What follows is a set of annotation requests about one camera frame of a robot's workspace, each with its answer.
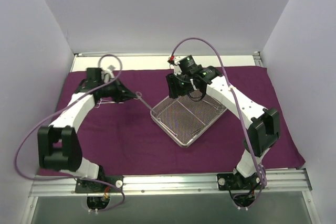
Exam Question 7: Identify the silver surgical forceps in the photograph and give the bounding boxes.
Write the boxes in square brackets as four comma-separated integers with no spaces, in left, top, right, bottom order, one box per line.
[95,99,115,109]

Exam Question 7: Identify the silver surgical scissors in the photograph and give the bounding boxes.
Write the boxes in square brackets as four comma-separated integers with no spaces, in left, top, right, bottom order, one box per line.
[135,91,154,112]

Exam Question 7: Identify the metal mesh instrument tray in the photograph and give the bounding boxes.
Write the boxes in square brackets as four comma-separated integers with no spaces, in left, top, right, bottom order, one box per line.
[150,95,227,148]

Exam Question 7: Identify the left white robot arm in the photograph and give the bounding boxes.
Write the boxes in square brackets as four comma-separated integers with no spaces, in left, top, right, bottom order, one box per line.
[37,78,137,192]

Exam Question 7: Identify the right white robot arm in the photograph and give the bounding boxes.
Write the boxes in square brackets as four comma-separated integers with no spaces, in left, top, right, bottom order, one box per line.
[166,65,280,189]

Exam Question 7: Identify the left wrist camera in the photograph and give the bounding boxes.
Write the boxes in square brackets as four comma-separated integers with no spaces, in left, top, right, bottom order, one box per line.
[86,68,103,83]

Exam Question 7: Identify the aluminium right side rail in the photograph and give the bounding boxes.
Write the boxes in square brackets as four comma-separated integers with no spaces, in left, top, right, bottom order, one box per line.
[253,52,264,67]

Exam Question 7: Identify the aluminium rail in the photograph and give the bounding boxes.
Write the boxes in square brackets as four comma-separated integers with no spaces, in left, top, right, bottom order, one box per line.
[29,169,312,197]
[253,52,264,67]

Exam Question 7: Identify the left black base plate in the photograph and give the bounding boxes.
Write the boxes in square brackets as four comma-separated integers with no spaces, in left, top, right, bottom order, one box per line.
[75,175,124,194]

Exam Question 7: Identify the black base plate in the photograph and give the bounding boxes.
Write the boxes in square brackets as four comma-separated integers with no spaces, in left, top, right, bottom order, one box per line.
[75,175,124,194]
[216,173,261,191]

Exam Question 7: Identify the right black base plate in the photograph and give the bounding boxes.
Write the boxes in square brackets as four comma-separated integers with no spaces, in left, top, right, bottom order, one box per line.
[216,173,261,191]

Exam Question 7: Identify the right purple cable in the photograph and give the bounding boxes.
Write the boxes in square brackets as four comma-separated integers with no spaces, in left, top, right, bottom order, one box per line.
[171,36,268,206]

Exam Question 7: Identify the aluminium front rail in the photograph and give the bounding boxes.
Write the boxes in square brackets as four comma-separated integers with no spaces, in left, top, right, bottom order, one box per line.
[29,169,312,197]

